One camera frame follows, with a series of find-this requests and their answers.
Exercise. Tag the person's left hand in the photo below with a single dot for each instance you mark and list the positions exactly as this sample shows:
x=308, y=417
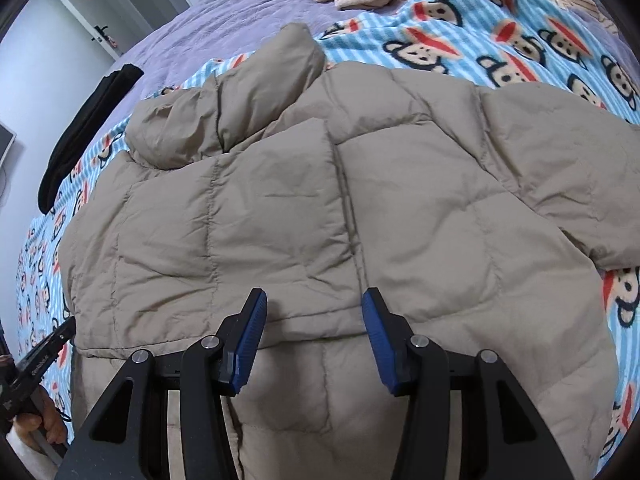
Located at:
x=52, y=420

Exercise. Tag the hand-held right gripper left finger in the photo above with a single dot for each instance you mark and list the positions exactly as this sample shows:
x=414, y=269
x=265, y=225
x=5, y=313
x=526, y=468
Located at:
x=247, y=345

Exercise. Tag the purple quilted bedspread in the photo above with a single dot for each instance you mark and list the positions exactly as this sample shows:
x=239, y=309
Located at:
x=225, y=15

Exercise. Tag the person's left forearm white sleeve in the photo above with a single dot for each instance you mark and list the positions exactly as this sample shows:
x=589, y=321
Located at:
x=32, y=460

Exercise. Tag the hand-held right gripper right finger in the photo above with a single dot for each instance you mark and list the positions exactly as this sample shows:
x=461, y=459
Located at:
x=382, y=345

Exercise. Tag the white framed monitor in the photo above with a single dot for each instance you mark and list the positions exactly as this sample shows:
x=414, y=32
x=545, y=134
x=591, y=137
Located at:
x=5, y=145

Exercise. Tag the black cloth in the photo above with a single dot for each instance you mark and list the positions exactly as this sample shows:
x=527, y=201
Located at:
x=85, y=130

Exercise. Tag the blue striped monkey print blanket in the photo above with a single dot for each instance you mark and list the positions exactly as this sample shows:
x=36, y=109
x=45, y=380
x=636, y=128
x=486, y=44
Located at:
x=450, y=50

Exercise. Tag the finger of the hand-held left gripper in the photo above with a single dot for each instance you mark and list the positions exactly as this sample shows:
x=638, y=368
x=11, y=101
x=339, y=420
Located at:
x=47, y=355

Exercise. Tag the beige puffer jacket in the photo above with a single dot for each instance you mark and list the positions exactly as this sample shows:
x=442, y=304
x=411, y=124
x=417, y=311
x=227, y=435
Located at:
x=300, y=210

